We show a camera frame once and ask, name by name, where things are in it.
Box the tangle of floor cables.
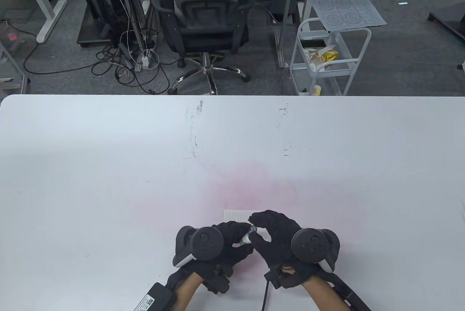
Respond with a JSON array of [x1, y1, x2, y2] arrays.
[[24, 17, 171, 95]]

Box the person's right forearm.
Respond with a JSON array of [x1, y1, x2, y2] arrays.
[[303, 277, 349, 311]]

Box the black and white controller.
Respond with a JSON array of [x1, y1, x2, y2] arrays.
[[173, 226, 225, 268], [291, 228, 341, 273]]

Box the person's left forearm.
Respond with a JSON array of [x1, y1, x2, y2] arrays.
[[174, 275, 206, 311]]

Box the black wrist pack with label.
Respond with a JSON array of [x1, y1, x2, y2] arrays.
[[133, 282, 173, 311]]

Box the person's left hand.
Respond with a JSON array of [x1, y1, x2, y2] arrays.
[[165, 222, 255, 295]]

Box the black box on floor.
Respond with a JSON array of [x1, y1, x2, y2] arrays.
[[271, 0, 298, 17]]

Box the black desk with white leg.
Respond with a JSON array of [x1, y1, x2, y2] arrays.
[[19, 0, 80, 44]]

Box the grey metal rack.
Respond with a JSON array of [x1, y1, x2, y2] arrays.
[[0, 41, 29, 94]]

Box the black rolling base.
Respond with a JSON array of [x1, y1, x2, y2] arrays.
[[77, 13, 120, 48]]

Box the white rolling cart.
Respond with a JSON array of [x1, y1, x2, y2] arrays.
[[289, 17, 372, 96]]

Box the lined paper with black text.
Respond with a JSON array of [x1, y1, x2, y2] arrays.
[[222, 210, 272, 243]]

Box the person's right hand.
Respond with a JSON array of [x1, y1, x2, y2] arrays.
[[248, 210, 329, 290]]

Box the grey sheet with circle patterns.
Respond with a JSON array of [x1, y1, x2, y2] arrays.
[[303, 0, 388, 33]]

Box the black mesh office chair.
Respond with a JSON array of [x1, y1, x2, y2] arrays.
[[149, 0, 256, 95]]

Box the black floor platform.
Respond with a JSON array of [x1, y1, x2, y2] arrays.
[[428, 2, 465, 43]]

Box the black glove cable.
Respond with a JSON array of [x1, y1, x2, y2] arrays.
[[262, 278, 271, 311]]

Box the yellow packet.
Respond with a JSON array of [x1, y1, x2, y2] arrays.
[[312, 45, 340, 63]]

